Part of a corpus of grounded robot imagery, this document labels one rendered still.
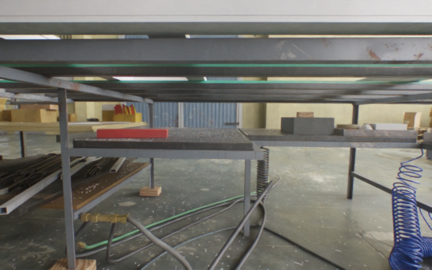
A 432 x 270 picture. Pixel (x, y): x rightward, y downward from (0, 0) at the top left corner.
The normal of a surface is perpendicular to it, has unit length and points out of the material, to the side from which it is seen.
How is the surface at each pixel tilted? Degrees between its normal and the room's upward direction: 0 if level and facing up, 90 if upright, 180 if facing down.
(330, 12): 90
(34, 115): 90
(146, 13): 90
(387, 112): 90
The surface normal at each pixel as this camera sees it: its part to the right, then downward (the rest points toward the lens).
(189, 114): -0.04, 0.09
